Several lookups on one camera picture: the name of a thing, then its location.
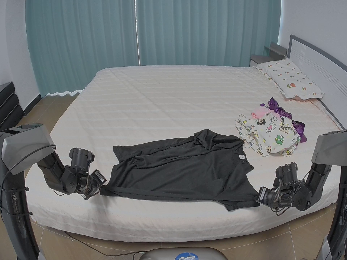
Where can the black T-shirt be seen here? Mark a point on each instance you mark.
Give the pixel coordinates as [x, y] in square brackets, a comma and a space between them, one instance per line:
[176, 172]

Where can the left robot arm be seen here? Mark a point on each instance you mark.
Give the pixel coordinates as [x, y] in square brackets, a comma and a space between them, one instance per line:
[51, 172]

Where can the white printed pyjama garment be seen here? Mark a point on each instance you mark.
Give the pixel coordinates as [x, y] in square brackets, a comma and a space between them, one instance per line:
[271, 134]

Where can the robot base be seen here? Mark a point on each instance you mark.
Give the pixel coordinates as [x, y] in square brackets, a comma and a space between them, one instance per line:
[176, 254]

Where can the grey bedside table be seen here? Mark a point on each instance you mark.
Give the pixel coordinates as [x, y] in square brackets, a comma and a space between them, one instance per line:
[261, 59]

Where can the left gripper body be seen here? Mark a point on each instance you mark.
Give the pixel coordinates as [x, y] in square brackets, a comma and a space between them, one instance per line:
[95, 184]

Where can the blue-green curtain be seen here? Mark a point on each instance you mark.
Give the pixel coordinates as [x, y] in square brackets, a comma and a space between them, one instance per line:
[203, 23]
[81, 36]

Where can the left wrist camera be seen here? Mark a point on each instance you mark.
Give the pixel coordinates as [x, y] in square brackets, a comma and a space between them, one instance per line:
[86, 196]

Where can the purple satin garment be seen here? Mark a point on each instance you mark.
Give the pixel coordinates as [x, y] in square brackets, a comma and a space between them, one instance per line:
[276, 108]

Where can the pink garment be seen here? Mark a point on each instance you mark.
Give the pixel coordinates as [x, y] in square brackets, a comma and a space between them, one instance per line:
[259, 113]

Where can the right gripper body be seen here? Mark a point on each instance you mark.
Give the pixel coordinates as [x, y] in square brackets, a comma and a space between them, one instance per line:
[271, 196]

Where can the black chest of drawers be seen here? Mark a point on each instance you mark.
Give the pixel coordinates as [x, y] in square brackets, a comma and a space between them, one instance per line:
[10, 104]

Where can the white printed pillow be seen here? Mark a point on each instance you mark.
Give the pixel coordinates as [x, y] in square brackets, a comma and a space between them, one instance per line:
[290, 77]

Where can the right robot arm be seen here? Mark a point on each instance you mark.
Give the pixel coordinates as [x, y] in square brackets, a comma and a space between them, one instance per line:
[317, 180]

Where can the bed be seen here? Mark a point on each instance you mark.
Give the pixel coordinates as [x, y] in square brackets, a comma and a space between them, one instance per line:
[162, 104]

